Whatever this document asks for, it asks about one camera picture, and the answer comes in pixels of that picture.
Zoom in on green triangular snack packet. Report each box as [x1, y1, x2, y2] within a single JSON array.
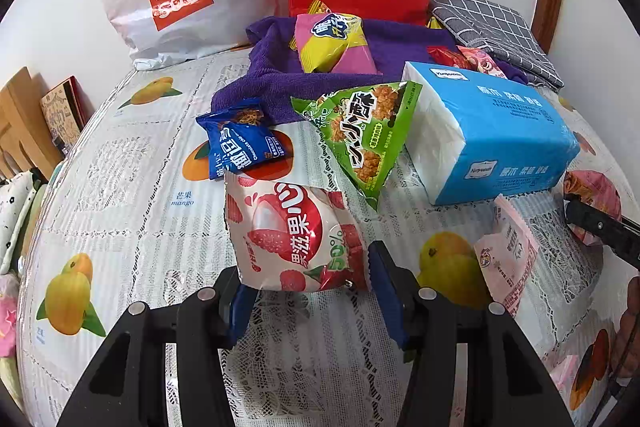
[[291, 81, 425, 212]]

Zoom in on pink yellow snack packet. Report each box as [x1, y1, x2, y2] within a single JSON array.
[[292, 11, 377, 75]]

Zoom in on small red snack packet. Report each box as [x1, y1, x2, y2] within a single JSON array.
[[426, 46, 468, 70]]

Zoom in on pink star cloth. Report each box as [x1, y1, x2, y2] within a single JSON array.
[[0, 277, 18, 358]]

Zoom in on brown patterned book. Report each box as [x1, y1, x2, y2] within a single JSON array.
[[40, 76, 96, 152]]

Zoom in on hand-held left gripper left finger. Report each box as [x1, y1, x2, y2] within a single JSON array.
[[56, 266, 257, 427]]

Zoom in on pale pink printed packet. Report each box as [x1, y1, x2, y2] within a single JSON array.
[[474, 194, 541, 304]]

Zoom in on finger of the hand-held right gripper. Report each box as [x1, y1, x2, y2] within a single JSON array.
[[564, 194, 640, 270]]

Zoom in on purple towel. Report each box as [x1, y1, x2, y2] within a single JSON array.
[[210, 14, 528, 128]]

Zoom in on white red lychee candy packet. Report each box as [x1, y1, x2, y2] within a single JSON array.
[[223, 169, 371, 294]]

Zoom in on grey checked cloth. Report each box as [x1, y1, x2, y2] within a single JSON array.
[[429, 0, 565, 90]]

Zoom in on blue tissue pack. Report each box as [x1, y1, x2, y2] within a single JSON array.
[[402, 61, 582, 206]]

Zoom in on blue cookie packet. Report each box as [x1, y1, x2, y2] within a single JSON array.
[[195, 98, 292, 182]]

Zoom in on wooden headboard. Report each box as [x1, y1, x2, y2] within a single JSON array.
[[0, 67, 63, 180]]

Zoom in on pink patterned snack packet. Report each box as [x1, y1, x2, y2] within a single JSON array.
[[564, 169, 623, 248]]

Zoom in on white pink packet red logo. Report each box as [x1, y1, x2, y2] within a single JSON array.
[[457, 46, 511, 80]]

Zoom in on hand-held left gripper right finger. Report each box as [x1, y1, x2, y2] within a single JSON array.
[[367, 239, 576, 427]]

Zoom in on person's right hand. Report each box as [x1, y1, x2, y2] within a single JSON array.
[[614, 302, 640, 383]]

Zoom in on white pillow black flowers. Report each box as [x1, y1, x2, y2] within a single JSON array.
[[0, 169, 48, 278]]

